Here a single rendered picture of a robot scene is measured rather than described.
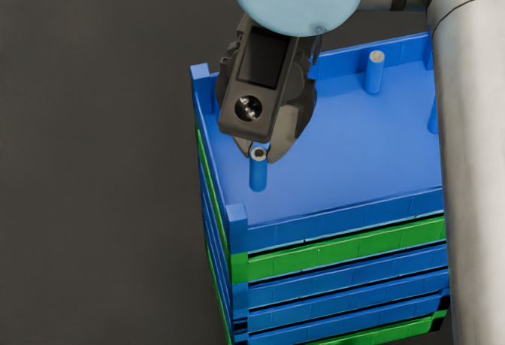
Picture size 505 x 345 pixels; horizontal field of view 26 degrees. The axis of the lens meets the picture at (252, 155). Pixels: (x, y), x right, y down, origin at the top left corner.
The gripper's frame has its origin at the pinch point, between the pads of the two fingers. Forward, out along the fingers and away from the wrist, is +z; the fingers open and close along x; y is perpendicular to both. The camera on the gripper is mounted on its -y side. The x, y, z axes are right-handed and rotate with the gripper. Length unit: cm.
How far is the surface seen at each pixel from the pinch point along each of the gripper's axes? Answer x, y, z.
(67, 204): 34, 28, 50
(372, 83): -7.8, 22.5, 6.9
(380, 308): -15.2, 16.3, 38.9
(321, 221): -6.9, 3.4, 10.9
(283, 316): -3.8, 8.3, 35.4
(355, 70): -5.4, 25.3, 7.9
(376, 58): -7.8, 22.1, 2.8
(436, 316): -23, 22, 45
